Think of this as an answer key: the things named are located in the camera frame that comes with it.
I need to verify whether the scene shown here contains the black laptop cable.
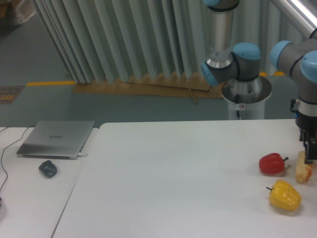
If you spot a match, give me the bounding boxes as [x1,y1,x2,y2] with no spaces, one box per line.
[0,125,36,191]

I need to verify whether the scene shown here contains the pale green folding curtain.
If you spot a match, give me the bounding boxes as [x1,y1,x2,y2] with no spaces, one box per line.
[34,0,307,83]

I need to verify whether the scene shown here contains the red bell pepper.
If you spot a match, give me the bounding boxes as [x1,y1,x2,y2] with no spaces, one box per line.
[259,153,289,175]

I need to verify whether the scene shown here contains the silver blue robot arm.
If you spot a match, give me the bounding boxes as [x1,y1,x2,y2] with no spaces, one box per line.
[201,0,317,164]

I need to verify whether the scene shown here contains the yellow bell pepper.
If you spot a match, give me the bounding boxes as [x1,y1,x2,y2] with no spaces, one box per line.
[266,179,302,212]

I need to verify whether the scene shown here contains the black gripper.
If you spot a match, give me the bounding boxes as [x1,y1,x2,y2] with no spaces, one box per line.
[295,111,317,164]

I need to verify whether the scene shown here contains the brown cardboard sheet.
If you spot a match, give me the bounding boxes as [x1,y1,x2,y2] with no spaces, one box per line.
[73,72,223,104]

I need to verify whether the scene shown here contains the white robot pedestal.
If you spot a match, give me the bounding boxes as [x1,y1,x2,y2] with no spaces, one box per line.
[221,76,272,120]

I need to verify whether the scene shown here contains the silver closed laptop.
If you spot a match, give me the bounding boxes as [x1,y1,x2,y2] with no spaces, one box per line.
[16,120,95,159]

